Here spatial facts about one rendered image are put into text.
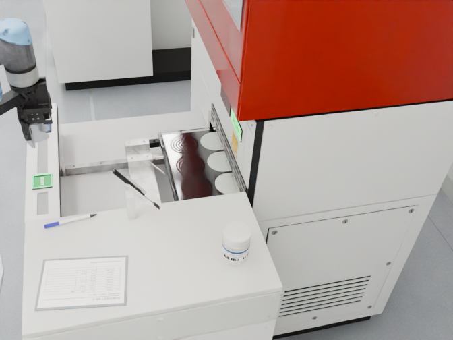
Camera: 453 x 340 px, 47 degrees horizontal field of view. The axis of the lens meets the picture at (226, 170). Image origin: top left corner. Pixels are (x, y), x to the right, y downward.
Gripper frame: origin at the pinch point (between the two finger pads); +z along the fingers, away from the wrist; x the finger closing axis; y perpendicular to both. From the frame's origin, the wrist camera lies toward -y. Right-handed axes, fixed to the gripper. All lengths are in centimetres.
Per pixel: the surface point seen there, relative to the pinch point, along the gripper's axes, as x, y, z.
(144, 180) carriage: 3.8, 30.7, 22.6
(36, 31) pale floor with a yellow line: 280, -20, 111
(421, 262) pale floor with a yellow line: 12, 167, 110
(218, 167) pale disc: 3, 55, 21
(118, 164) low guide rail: 17.1, 23.4, 26.2
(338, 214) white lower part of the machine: -15, 92, 31
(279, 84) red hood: -15, 64, -22
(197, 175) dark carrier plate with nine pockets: 1, 47, 21
